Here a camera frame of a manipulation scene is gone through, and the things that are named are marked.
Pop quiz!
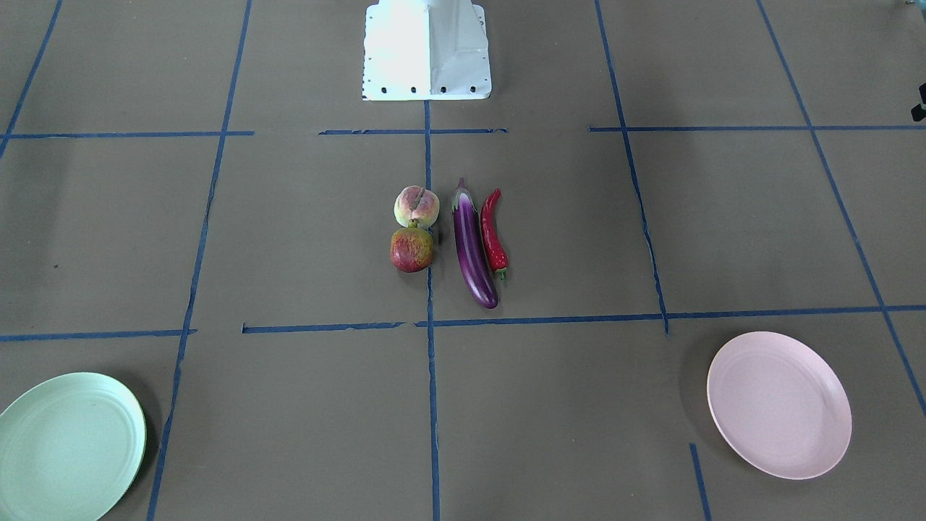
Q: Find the purple eggplant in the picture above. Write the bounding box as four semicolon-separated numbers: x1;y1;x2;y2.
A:
451;177;498;309

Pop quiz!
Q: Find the red chili pepper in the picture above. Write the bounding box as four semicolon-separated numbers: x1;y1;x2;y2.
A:
480;188;509;281

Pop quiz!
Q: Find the pink green peach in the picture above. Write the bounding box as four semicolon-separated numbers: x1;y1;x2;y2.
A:
394;185;441;229

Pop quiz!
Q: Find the pink plate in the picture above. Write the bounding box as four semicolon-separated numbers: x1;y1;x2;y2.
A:
705;331;853;480

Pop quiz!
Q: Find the green plate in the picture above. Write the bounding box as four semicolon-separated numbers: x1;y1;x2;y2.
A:
1;372;148;520

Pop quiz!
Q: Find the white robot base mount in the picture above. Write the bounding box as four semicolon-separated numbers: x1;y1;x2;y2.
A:
362;1;493;101

